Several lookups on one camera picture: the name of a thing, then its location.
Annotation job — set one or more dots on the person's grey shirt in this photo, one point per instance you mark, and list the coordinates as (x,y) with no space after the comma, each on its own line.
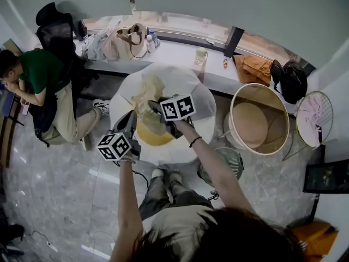
(174,225)

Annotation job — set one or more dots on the grey garment pile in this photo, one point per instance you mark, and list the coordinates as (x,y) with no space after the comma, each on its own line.
(94,46)

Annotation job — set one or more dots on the black framed picture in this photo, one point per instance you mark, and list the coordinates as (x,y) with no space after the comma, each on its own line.
(327,177)

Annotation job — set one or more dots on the pale pink bag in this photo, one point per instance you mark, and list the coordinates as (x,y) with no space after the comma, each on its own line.
(110,49)

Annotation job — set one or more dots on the cardboard box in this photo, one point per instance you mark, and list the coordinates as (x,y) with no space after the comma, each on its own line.
(319,239)

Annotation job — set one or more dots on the orange jacket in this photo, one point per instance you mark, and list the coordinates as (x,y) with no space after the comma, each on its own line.
(253,68)

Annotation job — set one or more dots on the blue chair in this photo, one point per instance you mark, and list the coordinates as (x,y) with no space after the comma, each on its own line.
(6,102)

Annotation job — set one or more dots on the white beanbag seat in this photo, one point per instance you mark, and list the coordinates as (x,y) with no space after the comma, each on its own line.
(185,78)

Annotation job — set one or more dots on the small red trinket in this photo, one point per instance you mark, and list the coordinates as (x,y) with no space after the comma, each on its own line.
(225,64)

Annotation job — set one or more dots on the pale yellow plaid clothes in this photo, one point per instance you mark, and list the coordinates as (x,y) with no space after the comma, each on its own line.
(152,86)

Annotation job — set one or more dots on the black office chair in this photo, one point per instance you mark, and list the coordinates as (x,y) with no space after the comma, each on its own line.
(57,31)

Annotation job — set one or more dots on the small black bag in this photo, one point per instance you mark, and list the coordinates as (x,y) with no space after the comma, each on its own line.
(80,30)

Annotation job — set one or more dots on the person's grey trousers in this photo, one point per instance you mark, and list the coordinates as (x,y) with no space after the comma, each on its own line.
(163,198)

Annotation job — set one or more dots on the large beige round hamper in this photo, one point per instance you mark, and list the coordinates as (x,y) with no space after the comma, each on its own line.
(253,124)

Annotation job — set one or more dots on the green plastic basket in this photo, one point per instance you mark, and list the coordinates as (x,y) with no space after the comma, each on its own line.
(233,160)

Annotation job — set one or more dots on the clear cup with green lid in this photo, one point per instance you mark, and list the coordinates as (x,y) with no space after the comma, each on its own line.
(201,56)

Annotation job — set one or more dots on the black backpack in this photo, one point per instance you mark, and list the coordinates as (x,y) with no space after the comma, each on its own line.
(293,82)
(45,113)

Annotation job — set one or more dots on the beige tote bag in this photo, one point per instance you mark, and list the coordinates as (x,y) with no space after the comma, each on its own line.
(131,44)

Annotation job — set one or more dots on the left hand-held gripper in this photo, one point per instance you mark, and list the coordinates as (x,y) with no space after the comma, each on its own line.
(114,146)

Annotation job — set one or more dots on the clear plastic bottle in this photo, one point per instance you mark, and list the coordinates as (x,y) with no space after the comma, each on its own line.
(150,44)
(155,37)

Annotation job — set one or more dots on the person's white shoe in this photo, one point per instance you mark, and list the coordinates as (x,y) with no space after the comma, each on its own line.
(158,173)
(175,175)

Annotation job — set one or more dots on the smartphone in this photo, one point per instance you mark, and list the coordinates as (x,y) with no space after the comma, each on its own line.
(26,108)

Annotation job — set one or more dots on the person's left forearm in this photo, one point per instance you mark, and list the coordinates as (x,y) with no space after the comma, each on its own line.
(131,206)

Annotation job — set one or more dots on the white window ledge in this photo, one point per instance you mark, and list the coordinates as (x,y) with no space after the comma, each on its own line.
(177,53)

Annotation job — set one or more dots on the person's right forearm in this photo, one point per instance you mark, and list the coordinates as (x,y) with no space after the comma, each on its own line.
(215,168)

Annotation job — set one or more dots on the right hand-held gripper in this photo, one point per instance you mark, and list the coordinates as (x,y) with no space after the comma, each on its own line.
(177,108)

